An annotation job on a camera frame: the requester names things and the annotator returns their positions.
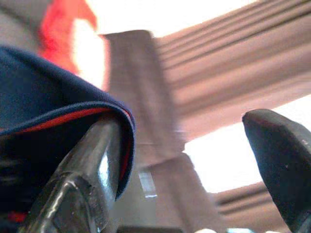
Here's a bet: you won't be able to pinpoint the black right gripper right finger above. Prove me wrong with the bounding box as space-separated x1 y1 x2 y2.
242 108 311 233

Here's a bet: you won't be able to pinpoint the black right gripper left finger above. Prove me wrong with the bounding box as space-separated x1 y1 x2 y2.
19 117 128 233

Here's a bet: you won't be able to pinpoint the navy shirt red stripes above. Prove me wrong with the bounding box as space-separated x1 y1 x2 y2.
0 46 137 233

